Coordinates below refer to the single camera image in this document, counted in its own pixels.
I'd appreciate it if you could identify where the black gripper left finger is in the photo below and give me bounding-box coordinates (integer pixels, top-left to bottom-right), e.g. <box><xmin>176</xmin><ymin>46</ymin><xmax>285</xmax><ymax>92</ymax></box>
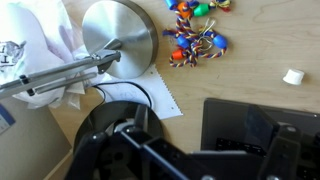
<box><xmin>134</xmin><ymin>104</ymin><xmax>149</xmax><ymax>130</ymax></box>

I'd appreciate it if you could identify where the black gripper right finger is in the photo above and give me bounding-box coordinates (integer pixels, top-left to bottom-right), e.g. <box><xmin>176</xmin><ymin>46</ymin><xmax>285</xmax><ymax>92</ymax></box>
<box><xmin>245</xmin><ymin>104</ymin><xmax>282</xmax><ymax>152</ymax></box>

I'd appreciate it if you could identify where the multicolour rope toy with beads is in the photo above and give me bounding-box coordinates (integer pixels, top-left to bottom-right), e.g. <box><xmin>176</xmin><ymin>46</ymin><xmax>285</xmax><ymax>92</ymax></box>
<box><xmin>162</xmin><ymin>0</ymin><xmax>232</xmax><ymax>69</ymax></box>

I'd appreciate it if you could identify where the white paper with serrated edge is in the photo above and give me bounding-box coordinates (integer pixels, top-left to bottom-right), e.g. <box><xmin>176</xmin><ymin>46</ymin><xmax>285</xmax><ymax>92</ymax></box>
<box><xmin>93</xmin><ymin>63</ymin><xmax>184</xmax><ymax>121</ymax></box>

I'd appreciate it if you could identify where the black laptop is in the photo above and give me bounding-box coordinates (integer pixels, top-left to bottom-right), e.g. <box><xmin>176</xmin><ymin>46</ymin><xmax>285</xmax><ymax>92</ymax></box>
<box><xmin>200</xmin><ymin>97</ymin><xmax>320</xmax><ymax>158</ymax></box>

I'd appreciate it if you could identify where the small white cube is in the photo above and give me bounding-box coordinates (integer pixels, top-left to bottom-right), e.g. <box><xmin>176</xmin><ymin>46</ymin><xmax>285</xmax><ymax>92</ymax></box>
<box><xmin>282</xmin><ymin>68</ymin><xmax>306</xmax><ymax>87</ymax></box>

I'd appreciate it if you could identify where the silver desk lamp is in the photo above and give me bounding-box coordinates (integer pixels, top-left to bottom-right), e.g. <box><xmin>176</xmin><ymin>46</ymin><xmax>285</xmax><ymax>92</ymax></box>
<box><xmin>0</xmin><ymin>0</ymin><xmax>160</xmax><ymax>101</ymax></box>

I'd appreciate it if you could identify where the white printed baseball cap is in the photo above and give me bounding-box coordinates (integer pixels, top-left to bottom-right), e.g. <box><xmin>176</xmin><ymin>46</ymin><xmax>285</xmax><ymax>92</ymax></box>
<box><xmin>0</xmin><ymin>1</ymin><xmax>73</xmax><ymax>101</ymax></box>

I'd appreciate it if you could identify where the black lamp cable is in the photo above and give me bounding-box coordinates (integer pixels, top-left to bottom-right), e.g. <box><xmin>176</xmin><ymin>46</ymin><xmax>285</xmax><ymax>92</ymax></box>
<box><xmin>92</xmin><ymin>80</ymin><xmax>155</xmax><ymax>110</ymax></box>

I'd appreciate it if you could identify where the blue white wall plate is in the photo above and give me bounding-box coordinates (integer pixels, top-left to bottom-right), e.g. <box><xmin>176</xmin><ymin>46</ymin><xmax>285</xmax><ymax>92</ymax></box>
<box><xmin>0</xmin><ymin>103</ymin><xmax>17</xmax><ymax>136</ymax></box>

